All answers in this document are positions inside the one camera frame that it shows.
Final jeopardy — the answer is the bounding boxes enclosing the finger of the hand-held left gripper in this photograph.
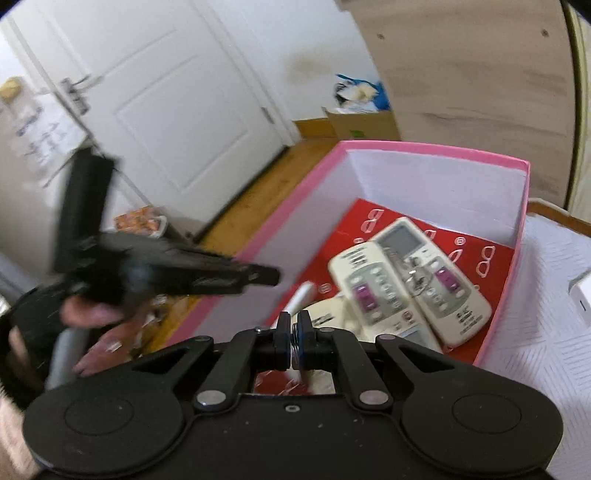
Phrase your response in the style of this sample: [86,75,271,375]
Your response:
[182,251,281,297]

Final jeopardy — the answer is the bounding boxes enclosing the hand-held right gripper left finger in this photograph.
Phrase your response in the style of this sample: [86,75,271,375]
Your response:
[131,313,293,412]

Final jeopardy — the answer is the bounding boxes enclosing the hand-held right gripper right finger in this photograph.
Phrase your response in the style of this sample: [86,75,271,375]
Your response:
[295,311,456,410]

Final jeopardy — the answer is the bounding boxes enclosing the pink cardboard box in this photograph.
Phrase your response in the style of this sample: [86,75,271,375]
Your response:
[178,141,531,398]

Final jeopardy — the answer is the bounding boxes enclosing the cream remote with purple button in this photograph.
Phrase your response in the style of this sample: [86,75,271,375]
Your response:
[328,242,444,356]
[372,217,493,349]

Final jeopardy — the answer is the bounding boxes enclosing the person's left forearm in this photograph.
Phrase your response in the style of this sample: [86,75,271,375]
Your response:
[0,392,43,480]

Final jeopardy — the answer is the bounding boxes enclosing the person's left hand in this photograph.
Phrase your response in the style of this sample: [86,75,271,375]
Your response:
[60,295,158,377]

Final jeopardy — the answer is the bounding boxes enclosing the white device with dark buttons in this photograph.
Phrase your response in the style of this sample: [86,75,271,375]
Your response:
[302,295,354,335]

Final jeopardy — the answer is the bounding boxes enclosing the orange snack packet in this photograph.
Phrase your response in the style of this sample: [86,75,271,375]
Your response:
[113,205,167,236]

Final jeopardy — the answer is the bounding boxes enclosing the white paper sheet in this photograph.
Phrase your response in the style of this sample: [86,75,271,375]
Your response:
[0,92,88,185]

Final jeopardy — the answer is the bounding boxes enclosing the white door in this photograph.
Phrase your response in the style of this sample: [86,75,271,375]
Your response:
[9,0,296,222]

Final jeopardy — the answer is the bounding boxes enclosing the brown cardboard box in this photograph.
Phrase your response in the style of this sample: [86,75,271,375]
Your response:
[323,108,402,141]

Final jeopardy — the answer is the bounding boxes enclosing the blue plastic bag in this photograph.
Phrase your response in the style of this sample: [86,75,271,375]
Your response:
[335,74,391,112]

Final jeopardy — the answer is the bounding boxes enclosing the white line-patterned bedding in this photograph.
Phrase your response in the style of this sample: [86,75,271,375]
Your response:
[480,215,591,462]

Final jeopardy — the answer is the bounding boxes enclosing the white box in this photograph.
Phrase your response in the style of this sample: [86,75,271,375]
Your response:
[568,270,591,326]

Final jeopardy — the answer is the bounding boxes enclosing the light wooden board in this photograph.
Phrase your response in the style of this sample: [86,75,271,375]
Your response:
[337,0,578,208]

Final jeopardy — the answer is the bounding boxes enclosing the light wooden wardrobe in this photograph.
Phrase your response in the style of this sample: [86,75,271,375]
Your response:
[561,0,591,217]

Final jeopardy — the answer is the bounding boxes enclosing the silver door handle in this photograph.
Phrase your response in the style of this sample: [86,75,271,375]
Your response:
[60,76,100,114]

